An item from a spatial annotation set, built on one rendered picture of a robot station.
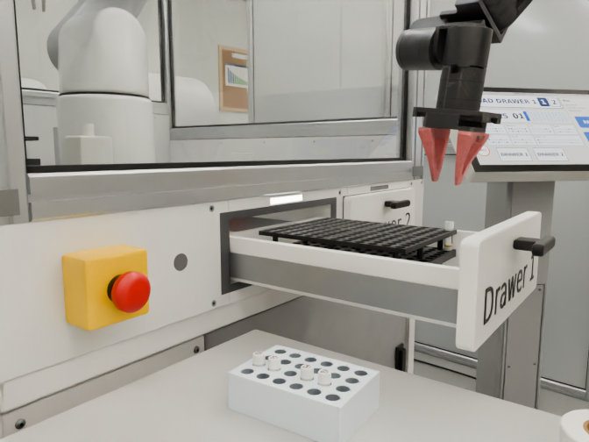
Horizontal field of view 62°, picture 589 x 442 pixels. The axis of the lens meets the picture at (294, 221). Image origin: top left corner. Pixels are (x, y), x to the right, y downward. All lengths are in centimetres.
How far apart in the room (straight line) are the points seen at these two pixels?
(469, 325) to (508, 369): 117
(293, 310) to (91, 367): 37
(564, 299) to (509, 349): 74
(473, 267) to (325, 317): 49
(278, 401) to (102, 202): 27
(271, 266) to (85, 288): 24
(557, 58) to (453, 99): 165
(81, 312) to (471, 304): 37
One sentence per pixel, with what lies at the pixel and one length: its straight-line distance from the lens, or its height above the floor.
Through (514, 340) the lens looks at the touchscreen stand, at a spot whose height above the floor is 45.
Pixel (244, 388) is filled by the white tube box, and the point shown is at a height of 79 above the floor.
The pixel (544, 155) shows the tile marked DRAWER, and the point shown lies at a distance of 149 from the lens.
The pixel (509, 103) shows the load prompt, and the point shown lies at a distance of 158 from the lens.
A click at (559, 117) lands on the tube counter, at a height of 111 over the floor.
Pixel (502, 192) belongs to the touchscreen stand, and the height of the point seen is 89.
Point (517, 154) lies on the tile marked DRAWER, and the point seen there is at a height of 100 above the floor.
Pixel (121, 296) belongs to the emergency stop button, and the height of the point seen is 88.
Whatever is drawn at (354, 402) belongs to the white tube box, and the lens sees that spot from 47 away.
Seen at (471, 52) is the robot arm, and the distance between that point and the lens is 69.
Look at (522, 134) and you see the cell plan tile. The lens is 150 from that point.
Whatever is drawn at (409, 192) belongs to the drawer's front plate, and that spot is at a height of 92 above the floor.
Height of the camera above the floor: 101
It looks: 8 degrees down
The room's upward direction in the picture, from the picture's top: straight up
